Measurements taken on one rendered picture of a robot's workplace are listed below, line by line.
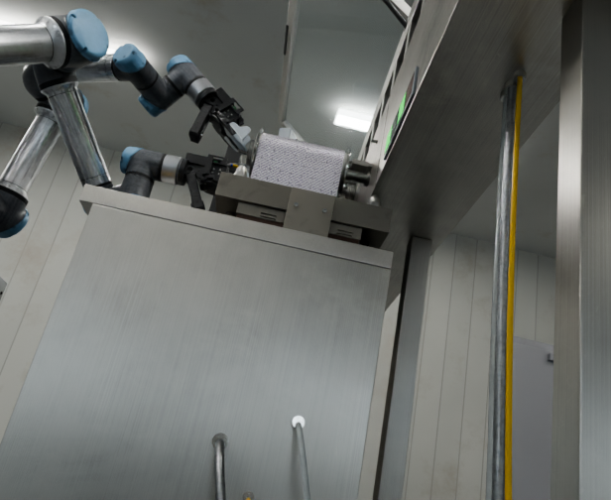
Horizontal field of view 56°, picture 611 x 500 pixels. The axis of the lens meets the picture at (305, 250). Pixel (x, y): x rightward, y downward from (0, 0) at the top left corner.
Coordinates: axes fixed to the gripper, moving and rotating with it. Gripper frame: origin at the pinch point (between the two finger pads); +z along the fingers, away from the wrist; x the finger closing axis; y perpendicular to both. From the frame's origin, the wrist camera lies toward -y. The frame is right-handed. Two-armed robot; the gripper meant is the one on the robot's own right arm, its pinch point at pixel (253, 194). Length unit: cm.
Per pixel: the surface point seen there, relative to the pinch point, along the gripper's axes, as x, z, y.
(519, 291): 386, 242, 156
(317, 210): -22.0, 16.8, -11.5
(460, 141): -35, 43, 5
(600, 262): -77, 48, -38
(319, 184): -0.2, 16.5, 7.4
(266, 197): -20.0, 4.9, -10.2
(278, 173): -0.2, 4.9, 7.9
